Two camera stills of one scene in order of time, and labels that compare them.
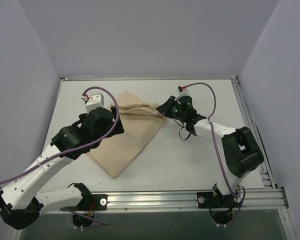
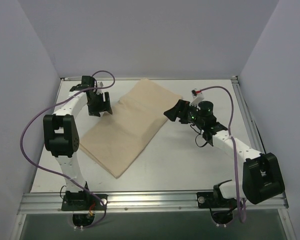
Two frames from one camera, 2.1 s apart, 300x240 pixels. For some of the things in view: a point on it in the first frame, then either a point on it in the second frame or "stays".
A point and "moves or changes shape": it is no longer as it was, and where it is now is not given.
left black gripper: x=117 y=121 -> x=97 y=105
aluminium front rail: x=256 y=200 stays
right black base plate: x=214 y=199 stays
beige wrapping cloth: x=141 y=121 moves or changes shape
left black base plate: x=91 y=202 stays
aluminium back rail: x=151 y=78 stays
